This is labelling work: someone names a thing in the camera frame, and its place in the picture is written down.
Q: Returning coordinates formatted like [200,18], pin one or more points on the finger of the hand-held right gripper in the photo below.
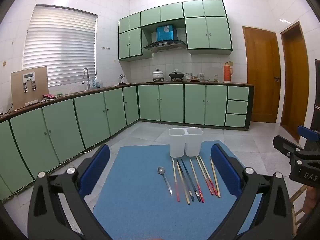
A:
[308,133]
[285,145]

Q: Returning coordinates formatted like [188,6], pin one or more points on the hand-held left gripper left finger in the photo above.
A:
[96,170]

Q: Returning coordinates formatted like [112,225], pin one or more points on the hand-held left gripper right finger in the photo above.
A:
[223,170]

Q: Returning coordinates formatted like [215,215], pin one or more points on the red patterned chopstick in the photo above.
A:
[208,175]

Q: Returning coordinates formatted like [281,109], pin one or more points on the wooden chopsticks pair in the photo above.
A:
[203,173]

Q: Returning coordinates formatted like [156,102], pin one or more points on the light chopstick with red end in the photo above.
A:
[196,180]
[175,177]

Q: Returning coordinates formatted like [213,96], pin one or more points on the dark blue chopstick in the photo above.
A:
[191,181]
[187,180]

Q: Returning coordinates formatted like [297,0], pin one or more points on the white two-compartment utensil holder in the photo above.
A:
[177,145]

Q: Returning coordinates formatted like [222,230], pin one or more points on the metal spoon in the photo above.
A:
[161,170]

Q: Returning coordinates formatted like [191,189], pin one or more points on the person's right hand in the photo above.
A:
[312,200]

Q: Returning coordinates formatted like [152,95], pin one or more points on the wooden chair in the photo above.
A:
[297,195]

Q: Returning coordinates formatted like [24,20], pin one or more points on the dark tall appliance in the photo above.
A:
[317,92]

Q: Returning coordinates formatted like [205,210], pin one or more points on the blue table mat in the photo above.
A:
[140,192]

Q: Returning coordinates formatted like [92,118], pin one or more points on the wooden door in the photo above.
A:
[262,75]
[295,85]

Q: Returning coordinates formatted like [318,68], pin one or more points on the green base cabinet run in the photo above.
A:
[62,127]

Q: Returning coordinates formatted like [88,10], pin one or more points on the green base cabinet with drawers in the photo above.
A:
[175,102]

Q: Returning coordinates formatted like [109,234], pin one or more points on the clear plastic bottle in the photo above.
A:
[100,84]

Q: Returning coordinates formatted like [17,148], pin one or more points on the pink cloth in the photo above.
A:
[48,96]

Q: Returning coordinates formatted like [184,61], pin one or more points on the metal kitchen faucet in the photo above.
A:
[88,82]

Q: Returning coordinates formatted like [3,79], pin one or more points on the orange thermos flask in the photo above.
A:
[227,73]

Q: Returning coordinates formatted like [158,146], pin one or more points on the gas stove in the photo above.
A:
[168,80]

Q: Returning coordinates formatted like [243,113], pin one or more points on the black wok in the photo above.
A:
[176,75]

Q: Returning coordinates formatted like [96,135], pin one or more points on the light wooden board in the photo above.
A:
[17,92]

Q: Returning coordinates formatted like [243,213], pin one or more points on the white lidded pot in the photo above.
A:
[158,75]

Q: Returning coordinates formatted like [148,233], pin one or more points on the white window blind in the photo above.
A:
[60,45]

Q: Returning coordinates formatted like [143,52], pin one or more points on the black range hood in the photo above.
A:
[165,45]

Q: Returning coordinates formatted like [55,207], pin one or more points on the row of wall hooks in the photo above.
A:
[105,48]

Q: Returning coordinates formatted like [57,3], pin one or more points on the green wall cabinet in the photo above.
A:
[170,12]
[207,32]
[130,42]

